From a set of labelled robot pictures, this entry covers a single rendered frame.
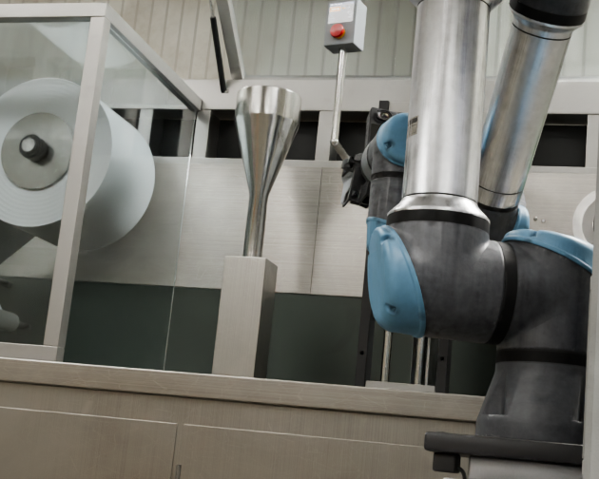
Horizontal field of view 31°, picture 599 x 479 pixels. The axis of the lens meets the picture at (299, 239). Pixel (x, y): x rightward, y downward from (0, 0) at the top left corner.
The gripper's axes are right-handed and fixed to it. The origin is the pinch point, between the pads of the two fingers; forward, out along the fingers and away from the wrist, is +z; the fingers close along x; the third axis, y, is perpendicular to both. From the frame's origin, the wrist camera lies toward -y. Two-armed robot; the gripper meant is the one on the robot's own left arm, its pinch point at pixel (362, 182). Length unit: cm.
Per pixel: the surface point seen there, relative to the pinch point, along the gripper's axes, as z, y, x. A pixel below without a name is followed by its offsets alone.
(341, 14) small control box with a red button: 34, -43, -8
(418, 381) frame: 12.2, 28.6, 19.1
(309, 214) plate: 67, -9, -1
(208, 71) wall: 241, -98, -38
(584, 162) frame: 52, -33, 55
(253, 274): 43.7, 12.0, -11.7
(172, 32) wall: 249, -113, -57
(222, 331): 46, 25, -15
